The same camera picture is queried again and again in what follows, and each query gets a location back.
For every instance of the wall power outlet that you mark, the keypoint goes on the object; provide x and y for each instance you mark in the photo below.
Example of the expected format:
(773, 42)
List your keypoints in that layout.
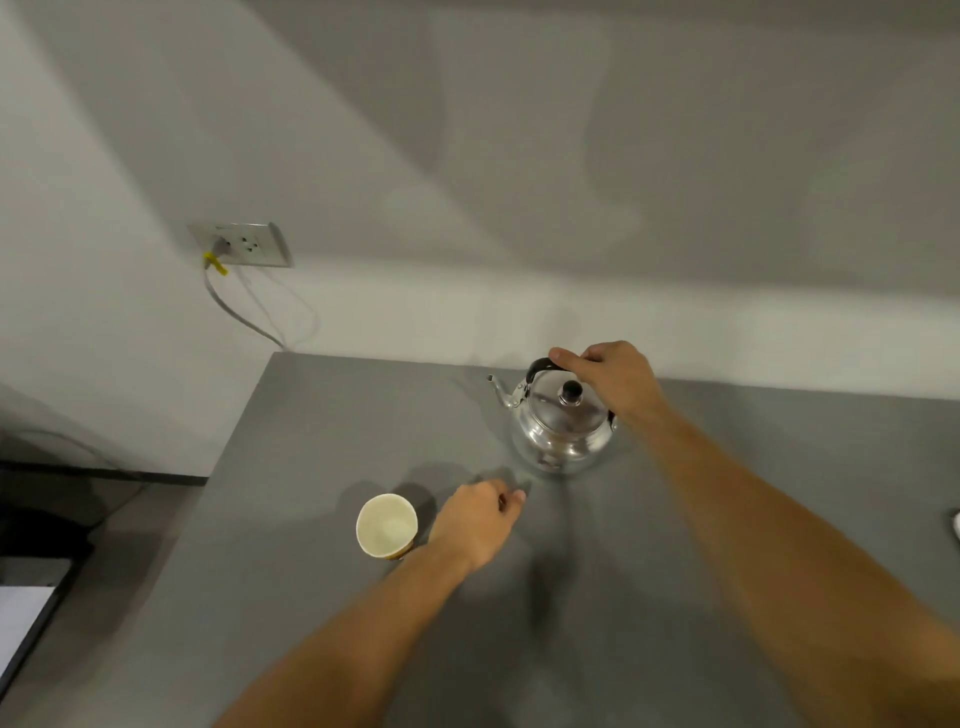
(241, 244)

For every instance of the person's left hand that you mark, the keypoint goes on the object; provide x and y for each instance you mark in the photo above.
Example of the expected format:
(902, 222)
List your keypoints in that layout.
(472, 523)

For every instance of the white object at table edge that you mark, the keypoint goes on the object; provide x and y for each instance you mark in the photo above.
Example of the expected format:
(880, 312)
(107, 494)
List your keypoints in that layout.
(954, 523)

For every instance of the paper cup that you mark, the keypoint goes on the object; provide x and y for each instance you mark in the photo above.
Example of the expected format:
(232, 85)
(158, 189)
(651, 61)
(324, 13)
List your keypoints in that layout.
(386, 526)

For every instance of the person's left forearm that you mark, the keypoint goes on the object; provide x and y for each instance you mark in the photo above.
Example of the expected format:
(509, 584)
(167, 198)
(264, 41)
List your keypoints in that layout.
(352, 645)

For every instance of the person's right thumb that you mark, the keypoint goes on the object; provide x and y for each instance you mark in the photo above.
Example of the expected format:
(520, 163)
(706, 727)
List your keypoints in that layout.
(574, 361)

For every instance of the person's right forearm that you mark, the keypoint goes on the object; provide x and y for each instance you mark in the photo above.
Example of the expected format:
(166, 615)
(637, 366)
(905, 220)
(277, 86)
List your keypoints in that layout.
(795, 570)

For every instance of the person's right hand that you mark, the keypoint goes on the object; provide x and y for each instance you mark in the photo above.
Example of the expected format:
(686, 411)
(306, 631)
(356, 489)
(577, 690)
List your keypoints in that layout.
(616, 379)

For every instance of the black framed white board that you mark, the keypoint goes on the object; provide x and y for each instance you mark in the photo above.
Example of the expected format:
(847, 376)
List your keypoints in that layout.
(26, 615)

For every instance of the person's left thumb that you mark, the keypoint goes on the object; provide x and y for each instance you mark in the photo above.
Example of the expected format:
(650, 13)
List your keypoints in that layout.
(513, 496)

